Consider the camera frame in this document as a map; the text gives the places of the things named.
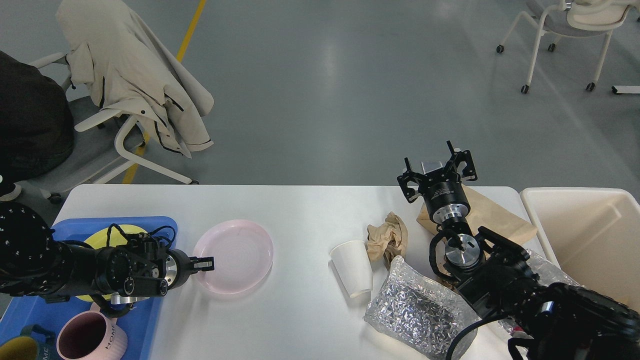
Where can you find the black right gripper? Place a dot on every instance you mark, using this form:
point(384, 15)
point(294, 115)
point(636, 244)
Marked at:
point(444, 197)

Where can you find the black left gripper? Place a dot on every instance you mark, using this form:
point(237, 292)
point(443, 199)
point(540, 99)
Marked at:
point(179, 267)

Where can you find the pink plate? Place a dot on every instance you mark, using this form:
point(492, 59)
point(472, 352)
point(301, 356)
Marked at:
point(243, 253)

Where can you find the brown paper bag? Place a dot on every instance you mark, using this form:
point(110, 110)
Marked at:
point(500, 209)

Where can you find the pink mug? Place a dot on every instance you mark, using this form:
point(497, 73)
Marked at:
point(91, 335)

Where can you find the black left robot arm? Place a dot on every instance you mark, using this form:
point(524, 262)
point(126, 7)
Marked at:
point(131, 267)

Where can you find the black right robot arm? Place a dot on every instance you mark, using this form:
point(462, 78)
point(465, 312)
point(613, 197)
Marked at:
point(491, 273)

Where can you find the crumpled brown paper ball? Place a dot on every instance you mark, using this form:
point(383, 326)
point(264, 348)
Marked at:
point(388, 240)

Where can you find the yellow plate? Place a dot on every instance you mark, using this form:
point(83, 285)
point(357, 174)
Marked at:
point(98, 240)

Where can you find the white paper cup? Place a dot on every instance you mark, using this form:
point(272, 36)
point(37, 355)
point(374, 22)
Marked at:
point(351, 261)

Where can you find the silver foil bubble bag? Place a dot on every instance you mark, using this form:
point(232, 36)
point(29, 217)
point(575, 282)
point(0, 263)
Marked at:
point(418, 311)

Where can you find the beige plastic bin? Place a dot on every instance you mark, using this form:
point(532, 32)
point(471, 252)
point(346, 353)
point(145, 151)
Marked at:
point(593, 233)

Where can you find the blue plastic tray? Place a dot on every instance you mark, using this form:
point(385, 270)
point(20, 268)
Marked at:
point(139, 324)

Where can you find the teal and yellow mug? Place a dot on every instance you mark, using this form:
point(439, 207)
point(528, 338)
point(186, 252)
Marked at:
point(33, 343)

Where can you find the white furniture foot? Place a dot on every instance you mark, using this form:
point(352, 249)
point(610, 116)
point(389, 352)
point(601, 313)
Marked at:
point(625, 89)

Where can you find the white chair with coat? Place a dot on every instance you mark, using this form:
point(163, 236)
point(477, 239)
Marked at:
point(105, 141)

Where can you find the person in dark clothes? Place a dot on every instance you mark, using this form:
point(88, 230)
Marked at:
point(36, 125)

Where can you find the white chair on wheels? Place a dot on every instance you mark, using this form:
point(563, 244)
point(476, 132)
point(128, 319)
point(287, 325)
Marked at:
point(571, 19)

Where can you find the beige coat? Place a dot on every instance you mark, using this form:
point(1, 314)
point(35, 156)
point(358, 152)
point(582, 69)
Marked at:
point(126, 67)

